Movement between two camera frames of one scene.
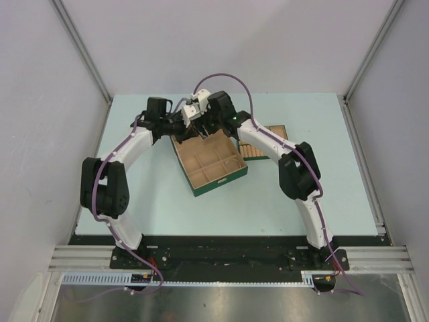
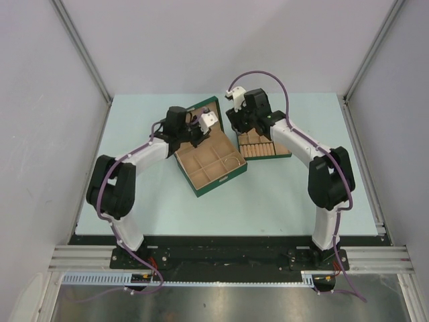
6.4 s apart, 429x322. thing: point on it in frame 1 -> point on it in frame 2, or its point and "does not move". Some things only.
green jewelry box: x=207 y=164 does not move
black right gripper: x=201 y=122 -> x=234 y=116
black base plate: x=194 y=254 does not move
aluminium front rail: x=84 y=259 does not move
